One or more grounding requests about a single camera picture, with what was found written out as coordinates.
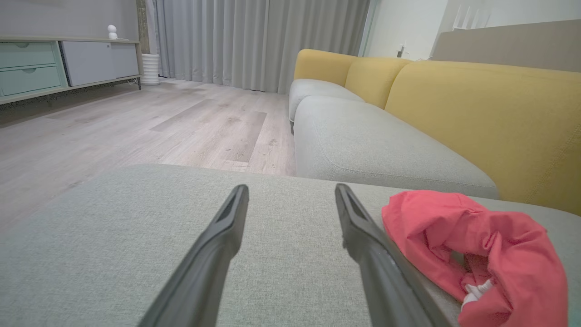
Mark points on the low wooden media cabinet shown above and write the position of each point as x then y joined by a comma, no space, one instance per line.
63,91

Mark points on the white ribbed cylindrical bin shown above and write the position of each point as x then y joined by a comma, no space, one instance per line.
150,68

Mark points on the long yellow sofa backrest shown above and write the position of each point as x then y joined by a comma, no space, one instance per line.
490,122

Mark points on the small white round figurine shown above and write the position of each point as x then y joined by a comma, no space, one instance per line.
112,32

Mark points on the grey sofa seat cushion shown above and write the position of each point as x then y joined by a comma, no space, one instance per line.
313,88
363,145

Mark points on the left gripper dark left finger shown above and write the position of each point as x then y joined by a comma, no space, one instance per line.
204,272

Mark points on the grey pleated curtain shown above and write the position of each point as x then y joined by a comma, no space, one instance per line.
254,41

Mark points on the teal cabinet drawer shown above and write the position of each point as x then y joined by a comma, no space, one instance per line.
27,54
27,81

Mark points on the wall socket with plug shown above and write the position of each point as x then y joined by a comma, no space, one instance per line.
401,50

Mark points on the red and white sports jersey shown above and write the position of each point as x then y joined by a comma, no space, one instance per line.
522,254

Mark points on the white slatted rack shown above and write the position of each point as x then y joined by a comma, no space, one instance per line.
472,18

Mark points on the beige upholstered panel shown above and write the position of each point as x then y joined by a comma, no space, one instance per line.
513,45

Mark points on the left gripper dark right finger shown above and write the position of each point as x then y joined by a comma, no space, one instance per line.
386,281

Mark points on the grey cabinet sliding door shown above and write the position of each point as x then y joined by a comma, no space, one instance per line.
100,61

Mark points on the yellow sofa back cushion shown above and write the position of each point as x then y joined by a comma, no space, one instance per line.
372,79
317,66

